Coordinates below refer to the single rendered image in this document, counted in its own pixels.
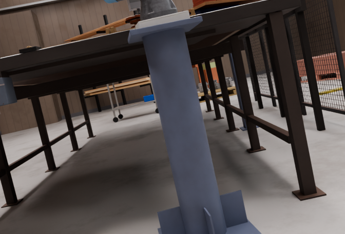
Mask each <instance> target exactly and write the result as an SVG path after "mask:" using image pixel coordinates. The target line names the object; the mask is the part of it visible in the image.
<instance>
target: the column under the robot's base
mask: <svg viewBox="0 0 345 234"><path fill-rule="evenodd" d="M202 21H203V19H202V16H197V17H193V18H188V19H183V20H179V21H174V22H169V23H164V24H159V25H154V26H149V27H144V28H139V29H134V30H130V32H129V36H128V43H129V44H131V43H136V42H141V41H143V45H144V49H145V53H146V58H147V62H148V67H149V72H150V76H151V81H152V85H153V89H154V93H155V97H156V102H157V107H158V111H159V116H160V120H161V125H162V129H163V134H164V138H165V143H166V148H167V152H168V157H169V161H170V166H171V170H172V175H173V178H174V183H175V187H176V192H177V196H178V201H179V205H180V206H178V207H174V208H171V209H167V210H163V211H159V212H157V214H158V218H159V222H160V227H161V228H158V233H159V234H262V233H261V232H260V231H259V230H258V229H257V228H256V227H255V226H254V225H253V224H252V223H251V222H250V221H249V220H248V219H247V216H246V212H245V207H244V202H243V197H242V192H241V190H238V191H234V192H230V193H226V194H223V195H219V190H218V185H217V181H216V176H215V171H214V167H213V162H212V157H211V153H210V149H209V144H208V139H207V135H206V130H205V125H204V120H203V115H202V111H201V106H200V101H199V97H198V92H197V87H196V82H195V78H194V73H193V68H192V65H191V60H190V56H189V50H188V46H187V41H186V36H185V32H189V31H190V30H192V28H194V27H195V26H197V25H198V24H199V23H201V22H202Z"/></svg>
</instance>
